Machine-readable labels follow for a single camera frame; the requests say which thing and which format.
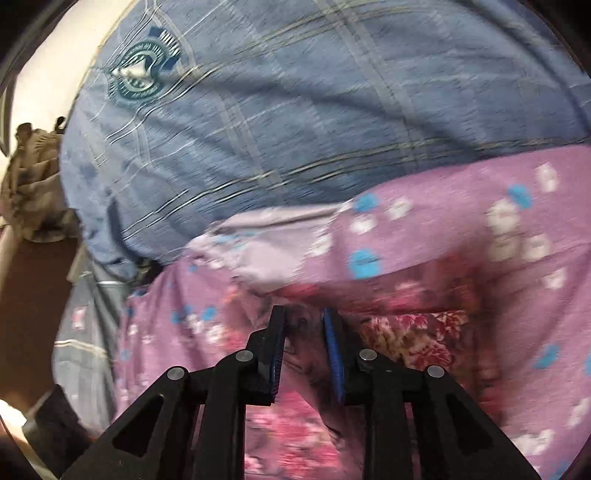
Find maroon floral patterned garment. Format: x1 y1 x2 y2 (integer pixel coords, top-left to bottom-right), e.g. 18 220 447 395
240 256 503 479

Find purple flowered cloth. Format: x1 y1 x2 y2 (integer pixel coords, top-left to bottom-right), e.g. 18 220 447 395
115 146 590 479

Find brown leaf patterned cloth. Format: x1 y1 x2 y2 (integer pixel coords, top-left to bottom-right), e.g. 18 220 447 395
1 116 79 243

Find blue plaid pillow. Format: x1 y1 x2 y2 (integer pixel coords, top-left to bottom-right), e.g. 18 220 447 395
60 1 590 279

